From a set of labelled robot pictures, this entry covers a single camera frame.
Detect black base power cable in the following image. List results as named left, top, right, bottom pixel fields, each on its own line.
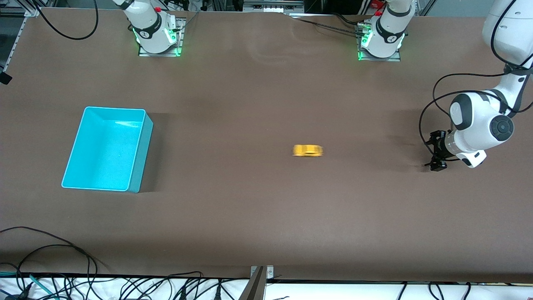
left=289, top=12, right=368, bottom=38

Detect metal table edge bracket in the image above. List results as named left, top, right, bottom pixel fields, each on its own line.
left=239, top=265, right=274, bottom=300

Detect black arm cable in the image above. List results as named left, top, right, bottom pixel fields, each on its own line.
left=35, top=0, right=100, bottom=41
left=418, top=0, right=533, bottom=147

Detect teal cable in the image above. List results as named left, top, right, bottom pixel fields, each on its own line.
left=0, top=271, right=60, bottom=300

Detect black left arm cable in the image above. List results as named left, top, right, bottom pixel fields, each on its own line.
left=418, top=0, right=533, bottom=147

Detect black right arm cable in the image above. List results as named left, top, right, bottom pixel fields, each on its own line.
left=35, top=0, right=100, bottom=41

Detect long looping black cable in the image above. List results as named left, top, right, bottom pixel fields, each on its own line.
left=0, top=226, right=99, bottom=292

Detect turquoise plastic bin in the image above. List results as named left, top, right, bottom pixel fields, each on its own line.
left=61, top=107, right=154, bottom=193

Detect aluminium frame profile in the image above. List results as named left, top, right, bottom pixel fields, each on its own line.
left=243, top=0, right=305, bottom=13
left=0, top=0, right=43, bottom=17

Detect yellow beetle toy car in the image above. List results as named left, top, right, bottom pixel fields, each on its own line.
left=292, top=144, right=324, bottom=158

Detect aluminium side rail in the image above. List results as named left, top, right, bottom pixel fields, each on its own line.
left=0, top=30, right=22, bottom=84

